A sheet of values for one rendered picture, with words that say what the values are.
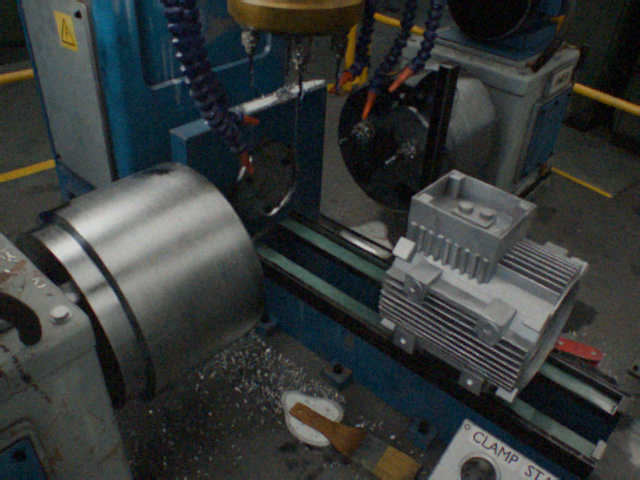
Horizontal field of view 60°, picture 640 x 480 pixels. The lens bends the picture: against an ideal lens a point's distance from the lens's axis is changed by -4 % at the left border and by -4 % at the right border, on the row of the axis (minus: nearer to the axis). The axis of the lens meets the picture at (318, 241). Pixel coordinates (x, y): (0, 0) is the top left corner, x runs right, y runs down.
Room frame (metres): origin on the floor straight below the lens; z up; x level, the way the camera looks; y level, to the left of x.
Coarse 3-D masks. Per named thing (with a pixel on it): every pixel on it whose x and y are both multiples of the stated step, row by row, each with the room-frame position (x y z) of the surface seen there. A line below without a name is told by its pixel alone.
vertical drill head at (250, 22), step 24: (240, 0) 0.72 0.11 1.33; (264, 0) 0.71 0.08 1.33; (288, 0) 0.71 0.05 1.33; (312, 0) 0.72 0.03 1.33; (336, 0) 0.73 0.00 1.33; (360, 0) 0.75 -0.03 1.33; (240, 24) 0.74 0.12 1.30; (264, 24) 0.70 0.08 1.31; (288, 24) 0.69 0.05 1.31; (312, 24) 0.70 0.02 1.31; (336, 24) 0.71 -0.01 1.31; (288, 48) 0.84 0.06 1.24; (336, 48) 0.77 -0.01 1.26; (288, 72) 0.84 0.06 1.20; (336, 72) 0.78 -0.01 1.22
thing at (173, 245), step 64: (128, 192) 0.53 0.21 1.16; (192, 192) 0.54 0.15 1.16; (64, 256) 0.43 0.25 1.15; (128, 256) 0.44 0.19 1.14; (192, 256) 0.47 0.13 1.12; (256, 256) 0.52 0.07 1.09; (128, 320) 0.40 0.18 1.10; (192, 320) 0.43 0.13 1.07; (256, 320) 0.51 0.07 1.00; (128, 384) 0.37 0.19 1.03
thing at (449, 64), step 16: (448, 64) 0.77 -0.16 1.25; (448, 80) 0.76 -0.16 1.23; (448, 96) 0.77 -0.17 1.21; (432, 112) 0.77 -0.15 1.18; (448, 112) 0.78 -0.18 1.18; (432, 128) 0.77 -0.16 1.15; (448, 128) 0.78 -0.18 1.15; (432, 144) 0.77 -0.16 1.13; (432, 160) 0.76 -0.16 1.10; (432, 176) 0.76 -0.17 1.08
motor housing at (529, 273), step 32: (416, 256) 0.57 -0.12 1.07; (512, 256) 0.53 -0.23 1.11; (544, 256) 0.53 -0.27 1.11; (384, 288) 0.56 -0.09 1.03; (448, 288) 0.52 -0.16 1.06; (480, 288) 0.51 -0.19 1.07; (512, 288) 0.50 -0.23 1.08; (544, 288) 0.48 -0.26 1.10; (576, 288) 0.55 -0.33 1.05; (416, 320) 0.52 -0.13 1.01; (448, 320) 0.49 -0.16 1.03; (512, 320) 0.47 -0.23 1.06; (448, 352) 0.49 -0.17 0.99; (480, 352) 0.46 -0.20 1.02; (512, 352) 0.44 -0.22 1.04; (544, 352) 0.53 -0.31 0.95; (512, 384) 0.43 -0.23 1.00
